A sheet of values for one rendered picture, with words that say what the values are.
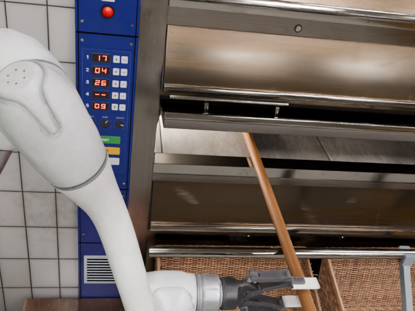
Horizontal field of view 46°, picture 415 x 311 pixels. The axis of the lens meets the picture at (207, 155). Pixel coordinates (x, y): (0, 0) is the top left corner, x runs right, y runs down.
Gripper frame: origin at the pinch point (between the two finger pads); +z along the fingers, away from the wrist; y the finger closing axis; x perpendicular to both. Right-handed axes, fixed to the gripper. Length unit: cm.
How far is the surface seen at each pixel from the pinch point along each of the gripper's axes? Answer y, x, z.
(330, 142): 1, -69, 32
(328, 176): 3, -52, 26
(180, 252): 2.0, -15.0, -27.9
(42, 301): 61, -48, -69
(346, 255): 2.2, -14.3, 17.5
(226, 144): 1, -65, -7
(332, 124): -24.7, -37.6, 13.9
